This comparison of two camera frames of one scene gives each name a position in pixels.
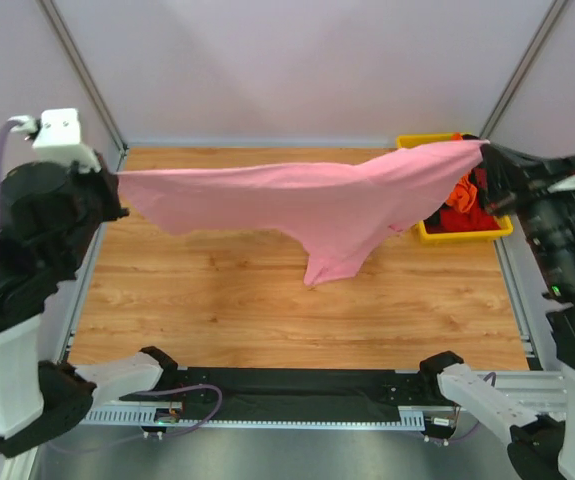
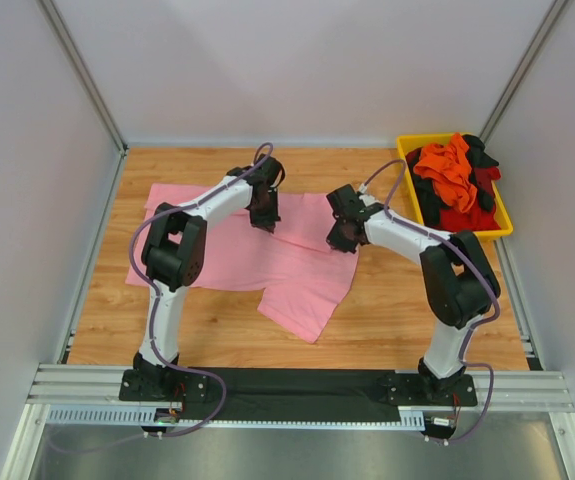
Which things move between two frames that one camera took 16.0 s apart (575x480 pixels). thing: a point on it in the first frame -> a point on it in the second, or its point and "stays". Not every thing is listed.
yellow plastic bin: [416, 140] stays
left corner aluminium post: [58, 23] stays
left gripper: [103, 190] -> [263, 215]
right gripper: [500, 176] -> [342, 237]
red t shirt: [476, 219] stays
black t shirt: [491, 177] -> [432, 210]
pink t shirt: [335, 212] -> [302, 279]
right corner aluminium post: [549, 21] stays
